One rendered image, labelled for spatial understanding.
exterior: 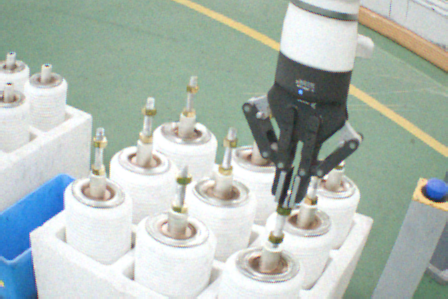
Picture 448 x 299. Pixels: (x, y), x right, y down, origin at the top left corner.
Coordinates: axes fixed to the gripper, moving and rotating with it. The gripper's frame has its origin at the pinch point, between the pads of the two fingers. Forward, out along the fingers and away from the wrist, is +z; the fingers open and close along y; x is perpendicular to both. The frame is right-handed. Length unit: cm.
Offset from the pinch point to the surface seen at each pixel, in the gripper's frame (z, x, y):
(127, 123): 36, 66, -60
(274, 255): 8.3, -1.0, 0.6
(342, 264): 17.8, 15.2, 6.8
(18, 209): 25, 3, -44
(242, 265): 10.4, -2.2, -2.4
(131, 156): 10.5, 11.4, -25.6
